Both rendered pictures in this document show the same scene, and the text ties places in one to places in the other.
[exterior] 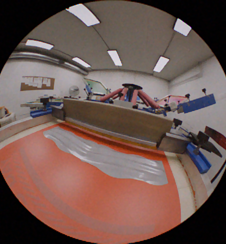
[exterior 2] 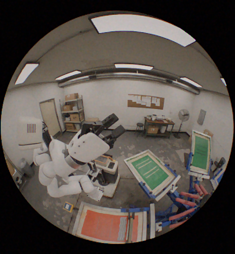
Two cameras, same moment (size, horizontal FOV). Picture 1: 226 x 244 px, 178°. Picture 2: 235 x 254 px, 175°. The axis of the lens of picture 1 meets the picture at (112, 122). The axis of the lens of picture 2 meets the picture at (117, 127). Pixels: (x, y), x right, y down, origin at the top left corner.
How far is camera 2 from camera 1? 1.03 m
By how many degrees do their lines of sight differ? 75
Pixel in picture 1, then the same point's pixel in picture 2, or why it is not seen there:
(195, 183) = not seen: outside the picture
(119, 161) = (121, 234)
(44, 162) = (114, 225)
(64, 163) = (117, 227)
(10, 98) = (116, 110)
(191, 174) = not seen: outside the picture
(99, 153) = (122, 231)
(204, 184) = not seen: outside the picture
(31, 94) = (139, 111)
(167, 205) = (112, 239)
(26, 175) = (110, 224)
